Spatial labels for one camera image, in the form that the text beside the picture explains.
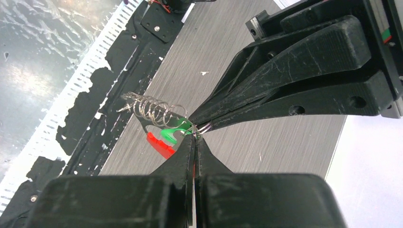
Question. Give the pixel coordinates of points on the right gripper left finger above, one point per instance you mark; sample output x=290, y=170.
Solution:
x=162, y=199

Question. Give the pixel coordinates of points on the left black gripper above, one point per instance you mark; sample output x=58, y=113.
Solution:
x=324, y=58

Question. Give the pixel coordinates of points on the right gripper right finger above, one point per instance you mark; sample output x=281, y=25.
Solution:
x=225, y=199

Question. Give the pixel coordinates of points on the key with green tag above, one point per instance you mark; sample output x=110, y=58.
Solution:
x=176, y=130

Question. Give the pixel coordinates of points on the red handled metal keyring holder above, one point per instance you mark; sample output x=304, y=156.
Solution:
x=154, y=115

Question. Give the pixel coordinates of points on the white slotted cable duct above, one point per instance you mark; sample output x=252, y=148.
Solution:
x=48, y=52

